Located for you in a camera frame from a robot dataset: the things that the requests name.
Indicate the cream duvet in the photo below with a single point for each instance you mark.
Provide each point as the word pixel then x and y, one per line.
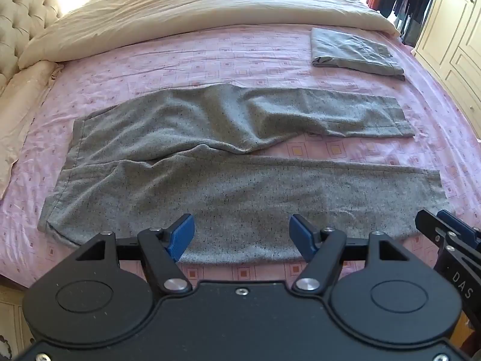
pixel 188 7

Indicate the white ornate nightstand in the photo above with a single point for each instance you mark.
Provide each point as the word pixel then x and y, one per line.
pixel 11 319

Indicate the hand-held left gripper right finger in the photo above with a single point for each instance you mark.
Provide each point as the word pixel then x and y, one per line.
pixel 300 237

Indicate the tufted beige headboard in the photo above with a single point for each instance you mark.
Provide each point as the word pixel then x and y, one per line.
pixel 22 11

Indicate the cream pillow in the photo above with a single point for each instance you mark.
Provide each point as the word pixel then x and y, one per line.
pixel 22 105

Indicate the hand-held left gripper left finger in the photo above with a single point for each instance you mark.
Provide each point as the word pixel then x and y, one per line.
pixel 180 238

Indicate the cream wardrobe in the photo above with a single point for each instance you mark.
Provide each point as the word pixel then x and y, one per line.
pixel 458 26

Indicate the grey speckled pants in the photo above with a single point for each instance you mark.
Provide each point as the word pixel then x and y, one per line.
pixel 263 203

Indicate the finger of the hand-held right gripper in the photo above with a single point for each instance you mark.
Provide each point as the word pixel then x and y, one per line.
pixel 454 222
pixel 428 223

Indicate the folded grey garment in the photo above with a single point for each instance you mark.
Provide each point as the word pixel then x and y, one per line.
pixel 345 50

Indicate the pink patterned bedsheet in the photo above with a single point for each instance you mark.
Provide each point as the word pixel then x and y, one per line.
pixel 188 64

